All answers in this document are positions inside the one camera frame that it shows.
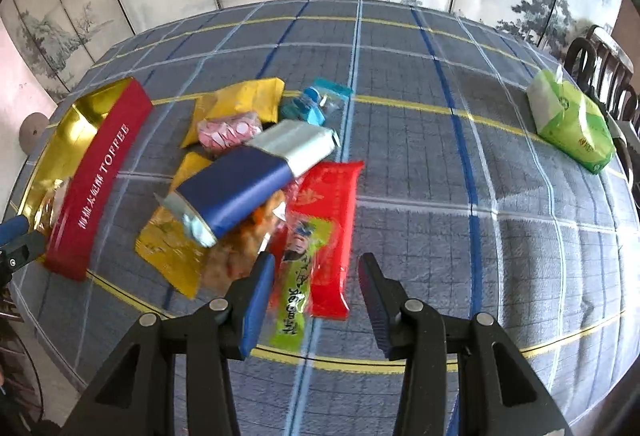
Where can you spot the clear orange snack packet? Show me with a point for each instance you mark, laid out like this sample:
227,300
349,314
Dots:
49,211
235,246

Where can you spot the small yellow snack packet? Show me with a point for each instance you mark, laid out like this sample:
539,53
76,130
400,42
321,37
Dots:
165,251

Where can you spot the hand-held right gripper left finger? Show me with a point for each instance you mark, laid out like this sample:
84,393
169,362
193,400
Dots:
257,301

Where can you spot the large yellow snack packet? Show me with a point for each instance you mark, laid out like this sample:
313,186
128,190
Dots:
240,98

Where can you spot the round grey disc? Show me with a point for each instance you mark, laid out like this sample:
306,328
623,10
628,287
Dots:
32,131

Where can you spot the green tissue pack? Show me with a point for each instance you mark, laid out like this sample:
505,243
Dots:
570,121

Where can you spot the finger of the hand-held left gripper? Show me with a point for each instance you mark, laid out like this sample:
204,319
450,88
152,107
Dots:
22,248

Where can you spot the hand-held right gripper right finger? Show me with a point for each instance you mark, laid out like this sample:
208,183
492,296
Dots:
375,301

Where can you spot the teal candy packet white label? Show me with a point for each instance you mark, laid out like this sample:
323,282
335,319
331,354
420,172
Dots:
302,108

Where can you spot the navy and silver snack packet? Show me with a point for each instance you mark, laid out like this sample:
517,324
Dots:
235,188

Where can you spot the pink patterned snack packet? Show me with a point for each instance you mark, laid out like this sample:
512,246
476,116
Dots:
225,133

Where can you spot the dark wooden chair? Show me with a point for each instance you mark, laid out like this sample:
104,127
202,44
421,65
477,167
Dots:
580,56
622,81

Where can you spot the teal and clear candy packet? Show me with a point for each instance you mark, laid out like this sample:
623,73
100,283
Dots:
332,91

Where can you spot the green strip snack packet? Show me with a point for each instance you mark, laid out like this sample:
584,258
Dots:
290,311

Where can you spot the red snack packet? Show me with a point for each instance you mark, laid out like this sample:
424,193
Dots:
325,216

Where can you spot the grey plaid tablecloth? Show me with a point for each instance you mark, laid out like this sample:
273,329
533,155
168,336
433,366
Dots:
425,141

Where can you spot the red box with gold inside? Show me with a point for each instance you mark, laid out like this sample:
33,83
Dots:
100,176

